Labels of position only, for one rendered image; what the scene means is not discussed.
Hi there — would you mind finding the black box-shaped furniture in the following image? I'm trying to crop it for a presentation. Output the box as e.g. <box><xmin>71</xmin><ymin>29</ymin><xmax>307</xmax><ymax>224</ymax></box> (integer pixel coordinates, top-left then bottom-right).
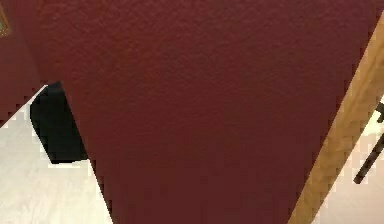
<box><xmin>29</xmin><ymin>80</ymin><xmax>89</xmax><ymax>165</ymax></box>

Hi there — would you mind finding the black door handle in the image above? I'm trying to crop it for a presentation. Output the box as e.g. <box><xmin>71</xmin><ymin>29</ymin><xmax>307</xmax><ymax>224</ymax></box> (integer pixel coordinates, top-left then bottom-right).
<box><xmin>353</xmin><ymin>101</ymin><xmax>384</xmax><ymax>185</ymax></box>

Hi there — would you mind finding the framed wall picture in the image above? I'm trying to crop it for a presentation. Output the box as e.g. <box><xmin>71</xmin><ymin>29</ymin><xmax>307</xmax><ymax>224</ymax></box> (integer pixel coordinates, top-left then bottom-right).
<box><xmin>0</xmin><ymin>3</ymin><xmax>12</xmax><ymax>38</ymax></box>

